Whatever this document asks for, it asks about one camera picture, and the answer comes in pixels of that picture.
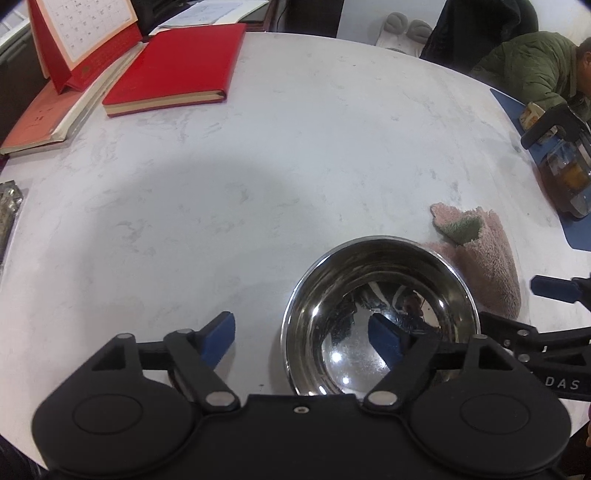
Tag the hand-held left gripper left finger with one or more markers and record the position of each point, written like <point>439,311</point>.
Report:
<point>221,337</point>

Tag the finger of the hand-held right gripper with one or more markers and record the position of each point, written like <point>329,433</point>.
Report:
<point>554,287</point>
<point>521,334</point>

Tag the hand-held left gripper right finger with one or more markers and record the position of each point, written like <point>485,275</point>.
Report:
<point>383,341</point>

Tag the pink and green fluffy cloth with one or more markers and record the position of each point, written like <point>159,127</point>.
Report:
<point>489,263</point>

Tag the stainless steel bowl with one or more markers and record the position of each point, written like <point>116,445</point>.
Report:
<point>332,286</point>

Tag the small cardboard box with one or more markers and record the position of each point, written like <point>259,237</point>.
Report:
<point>531,116</point>

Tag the blue table mat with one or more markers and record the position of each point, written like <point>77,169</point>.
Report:
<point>508,106</point>

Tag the glass ashtray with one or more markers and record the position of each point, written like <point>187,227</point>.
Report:
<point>8,221</point>

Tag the black chair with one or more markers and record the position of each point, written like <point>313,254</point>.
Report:
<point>471,27</point>

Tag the red hardcover notebook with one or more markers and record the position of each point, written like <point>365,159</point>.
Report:
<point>180,64</point>

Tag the salmon pink notebook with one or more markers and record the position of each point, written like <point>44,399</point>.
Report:
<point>37,124</point>

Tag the white paper sheets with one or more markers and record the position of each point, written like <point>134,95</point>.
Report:
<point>212,11</point>

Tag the red desk calendar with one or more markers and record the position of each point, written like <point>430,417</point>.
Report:
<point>83,37</point>

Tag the black office device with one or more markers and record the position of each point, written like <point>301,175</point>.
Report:
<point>152,14</point>

